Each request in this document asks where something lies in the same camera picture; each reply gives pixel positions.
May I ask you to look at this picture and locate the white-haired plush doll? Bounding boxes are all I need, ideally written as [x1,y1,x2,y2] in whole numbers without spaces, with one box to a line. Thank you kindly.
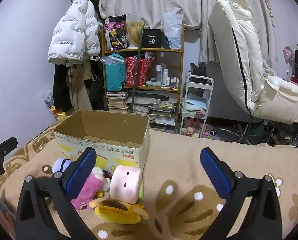
[52,158,73,174]

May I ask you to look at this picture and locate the pink plush bear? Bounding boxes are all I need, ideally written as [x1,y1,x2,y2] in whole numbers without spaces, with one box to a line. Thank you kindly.
[71,174,100,210]

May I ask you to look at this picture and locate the yellow plush zipper pouch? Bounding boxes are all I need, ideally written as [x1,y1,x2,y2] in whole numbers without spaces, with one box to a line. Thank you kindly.
[89,197,149,225]

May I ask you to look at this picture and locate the pink marshmallow plush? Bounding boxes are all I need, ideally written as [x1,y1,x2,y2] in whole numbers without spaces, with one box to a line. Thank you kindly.
[109,165,142,204]

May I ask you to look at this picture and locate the green tissue pack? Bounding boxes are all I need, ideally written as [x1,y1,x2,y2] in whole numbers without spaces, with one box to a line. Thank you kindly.
[138,179,144,200]

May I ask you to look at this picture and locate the beige patterned blanket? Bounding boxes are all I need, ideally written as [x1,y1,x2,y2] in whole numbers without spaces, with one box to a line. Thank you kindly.
[0,128,298,239]

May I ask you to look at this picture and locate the beige hanging coat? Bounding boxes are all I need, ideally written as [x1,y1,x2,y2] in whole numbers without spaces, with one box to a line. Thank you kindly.
[67,60,95,112]

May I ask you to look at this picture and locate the open cardboard box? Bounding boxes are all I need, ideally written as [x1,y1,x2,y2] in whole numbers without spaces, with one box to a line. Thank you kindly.
[54,110,149,173]

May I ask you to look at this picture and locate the white puffer jacket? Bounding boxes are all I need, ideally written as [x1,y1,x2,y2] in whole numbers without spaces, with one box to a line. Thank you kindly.
[48,0,101,64]

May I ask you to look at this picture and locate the cream padded chair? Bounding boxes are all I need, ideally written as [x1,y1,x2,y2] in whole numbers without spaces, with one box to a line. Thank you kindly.
[208,0,298,125]

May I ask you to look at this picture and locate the teal gift bag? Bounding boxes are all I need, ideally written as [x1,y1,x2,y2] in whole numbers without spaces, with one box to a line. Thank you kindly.
[105,53,126,92]

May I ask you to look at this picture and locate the white rolling cart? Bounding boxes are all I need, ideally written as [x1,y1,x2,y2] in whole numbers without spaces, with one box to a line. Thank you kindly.
[179,75,214,138]

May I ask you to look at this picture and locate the stack of books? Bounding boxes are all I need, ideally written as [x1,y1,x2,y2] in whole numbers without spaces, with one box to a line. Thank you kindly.
[106,89,178,127]

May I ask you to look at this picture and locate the pink black printed bag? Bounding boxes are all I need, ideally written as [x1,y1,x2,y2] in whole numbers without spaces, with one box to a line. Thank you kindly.
[105,14,128,51]

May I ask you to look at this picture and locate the wooden bookshelf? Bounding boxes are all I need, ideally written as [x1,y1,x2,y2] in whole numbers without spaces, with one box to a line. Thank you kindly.
[100,24,185,134]

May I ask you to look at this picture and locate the red gift bag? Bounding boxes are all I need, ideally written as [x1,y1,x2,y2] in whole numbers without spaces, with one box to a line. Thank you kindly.
[125,56,153,88]

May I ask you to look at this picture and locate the pink desk fan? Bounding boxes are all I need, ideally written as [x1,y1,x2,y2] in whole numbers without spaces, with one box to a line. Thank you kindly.
[283,46,295,75]

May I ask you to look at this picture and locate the blonde wig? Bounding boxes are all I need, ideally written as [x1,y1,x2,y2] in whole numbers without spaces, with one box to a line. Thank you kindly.
[126,22,146,48]

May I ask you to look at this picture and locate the black box number 40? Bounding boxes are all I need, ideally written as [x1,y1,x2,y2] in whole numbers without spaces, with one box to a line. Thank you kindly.
[141,29,162,48]

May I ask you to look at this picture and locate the green pole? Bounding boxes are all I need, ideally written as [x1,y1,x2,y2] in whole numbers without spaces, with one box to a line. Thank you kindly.
[130,19,145,113]

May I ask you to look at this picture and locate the floral curtain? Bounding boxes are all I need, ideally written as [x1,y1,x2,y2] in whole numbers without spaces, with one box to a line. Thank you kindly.
[99,0,277,67]

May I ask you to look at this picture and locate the clear plastic bag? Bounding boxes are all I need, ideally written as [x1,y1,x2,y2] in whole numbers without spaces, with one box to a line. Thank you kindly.
[161,12,183,49]

